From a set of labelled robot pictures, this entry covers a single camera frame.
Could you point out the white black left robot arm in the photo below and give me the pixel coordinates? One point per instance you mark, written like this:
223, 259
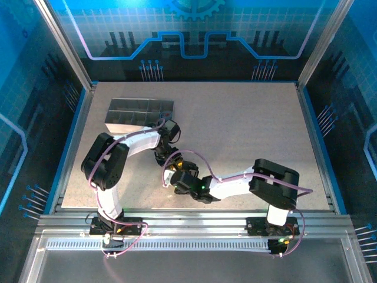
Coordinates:
141, 143

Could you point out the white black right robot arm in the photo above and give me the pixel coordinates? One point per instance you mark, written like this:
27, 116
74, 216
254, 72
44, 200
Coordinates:
232, 184

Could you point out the grey divided organizer box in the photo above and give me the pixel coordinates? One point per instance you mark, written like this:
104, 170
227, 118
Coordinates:
126, 116

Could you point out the black controller board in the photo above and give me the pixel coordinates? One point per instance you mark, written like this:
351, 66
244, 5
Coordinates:
278, 244

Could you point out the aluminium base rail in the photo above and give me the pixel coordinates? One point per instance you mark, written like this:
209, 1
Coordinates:
194, 219

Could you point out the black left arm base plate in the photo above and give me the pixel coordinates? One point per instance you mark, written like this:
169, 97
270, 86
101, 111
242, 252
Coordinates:
132, 227

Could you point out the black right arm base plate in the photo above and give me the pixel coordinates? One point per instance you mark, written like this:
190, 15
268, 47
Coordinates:
254, 225

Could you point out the aluminium side rail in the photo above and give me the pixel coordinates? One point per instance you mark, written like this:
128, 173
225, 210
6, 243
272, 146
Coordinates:
84, 118
315, 147

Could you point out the aluminium frame post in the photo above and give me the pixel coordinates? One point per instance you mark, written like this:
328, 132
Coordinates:
64, 44
324, 44

